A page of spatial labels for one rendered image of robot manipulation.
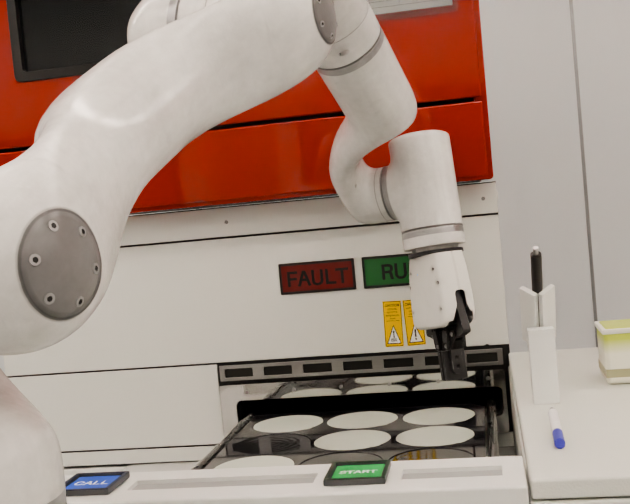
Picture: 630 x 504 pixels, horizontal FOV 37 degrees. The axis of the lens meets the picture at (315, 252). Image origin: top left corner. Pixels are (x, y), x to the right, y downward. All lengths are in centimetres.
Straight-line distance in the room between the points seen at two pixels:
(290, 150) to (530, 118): 160
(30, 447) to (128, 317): 88
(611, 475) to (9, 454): 48
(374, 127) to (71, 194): 59
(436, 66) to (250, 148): 30
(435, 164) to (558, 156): 167
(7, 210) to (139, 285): 93
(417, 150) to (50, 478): 74
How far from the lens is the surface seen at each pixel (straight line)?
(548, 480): 84
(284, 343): 147
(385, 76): 112
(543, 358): 109
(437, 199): 125
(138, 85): 77
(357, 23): 108
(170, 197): 145
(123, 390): 156
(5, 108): 156
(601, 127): 293
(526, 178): 291
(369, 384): 145
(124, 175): 72
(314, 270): 144
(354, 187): 126
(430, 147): 126
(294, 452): 122
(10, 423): 68
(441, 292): 123
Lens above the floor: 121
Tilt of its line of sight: 3 degrees down
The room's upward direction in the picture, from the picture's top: 5 degrees counter-clockwise
